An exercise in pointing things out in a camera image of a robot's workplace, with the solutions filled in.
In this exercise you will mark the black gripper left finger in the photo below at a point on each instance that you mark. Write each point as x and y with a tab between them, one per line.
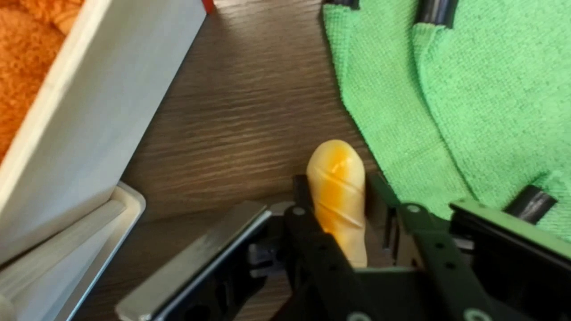
239	268

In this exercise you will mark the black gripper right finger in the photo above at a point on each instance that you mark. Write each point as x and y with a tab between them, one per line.
476	261

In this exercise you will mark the yellow banana-shaped object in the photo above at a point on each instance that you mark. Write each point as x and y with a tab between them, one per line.
340	197

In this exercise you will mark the black tube on green cloth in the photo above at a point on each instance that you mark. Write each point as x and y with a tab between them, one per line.
438	11
531	204

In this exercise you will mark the green cloth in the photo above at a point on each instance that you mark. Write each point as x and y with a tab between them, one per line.
494	100

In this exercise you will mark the cream wooden box with slot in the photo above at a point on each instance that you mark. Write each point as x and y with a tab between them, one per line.
65	255

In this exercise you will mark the wooden drawer with orange front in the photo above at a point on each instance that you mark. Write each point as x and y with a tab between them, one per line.
114	100

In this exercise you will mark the orange cloth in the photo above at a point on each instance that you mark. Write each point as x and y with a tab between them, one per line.
28	54

